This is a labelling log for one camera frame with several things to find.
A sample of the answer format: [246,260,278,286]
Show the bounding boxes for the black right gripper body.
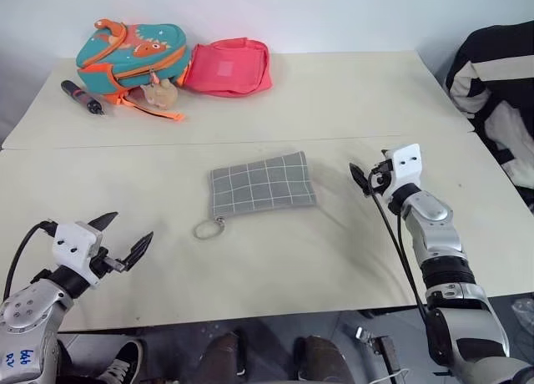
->
[366,160,395,195]

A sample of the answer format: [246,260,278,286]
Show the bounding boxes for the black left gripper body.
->
[87,245,127,283]

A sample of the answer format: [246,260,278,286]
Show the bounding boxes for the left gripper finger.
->
[88,211,119,234]
[119,230,155,273]

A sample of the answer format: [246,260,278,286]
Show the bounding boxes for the grey checked pouch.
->
[209,149,319,217]

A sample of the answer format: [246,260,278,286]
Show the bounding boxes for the black sneaker white laces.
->
[89,339,144,384]

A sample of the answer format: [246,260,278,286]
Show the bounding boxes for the black and white jacket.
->
[445,19,534,212]

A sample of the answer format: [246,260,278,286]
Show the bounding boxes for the black red pen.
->
[61,80,108,117]

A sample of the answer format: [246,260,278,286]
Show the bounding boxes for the dark brown rounded shape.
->
[203,332,247,384]
[294,336,355,384]

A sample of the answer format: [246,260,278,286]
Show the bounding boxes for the beige plush toy pendant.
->
[140,78,179,109]

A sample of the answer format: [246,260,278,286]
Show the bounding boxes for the teal orange dinosaur backpack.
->
[74,19,193,124]

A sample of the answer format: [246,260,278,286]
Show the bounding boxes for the pink fabric pouch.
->
[182,37,275,99]

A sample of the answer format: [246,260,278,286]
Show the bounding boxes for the clear plastic bag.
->
[511,298,534,331]

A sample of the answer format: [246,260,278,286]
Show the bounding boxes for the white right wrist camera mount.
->
[385,143,421,202]

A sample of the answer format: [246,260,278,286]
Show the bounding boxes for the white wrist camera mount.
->
[53,222,104,291]
[385,143,421,202]

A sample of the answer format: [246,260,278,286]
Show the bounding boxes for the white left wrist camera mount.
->
[53,222,104,291]

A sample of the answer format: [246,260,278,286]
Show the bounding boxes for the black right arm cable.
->
[366,169,443,364]

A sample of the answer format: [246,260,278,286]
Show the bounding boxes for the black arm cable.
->
[366,169,443,364]
[2,220,58,301]

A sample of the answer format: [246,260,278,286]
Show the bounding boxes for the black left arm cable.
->
[2,220,58,301]

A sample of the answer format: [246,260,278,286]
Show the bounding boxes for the metal key ring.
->
[192,216,229,240]

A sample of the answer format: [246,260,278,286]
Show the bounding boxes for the dark metal bracket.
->
[354,325,404,384]

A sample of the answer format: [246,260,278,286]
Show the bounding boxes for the thin white cable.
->
[370,369,412,384]

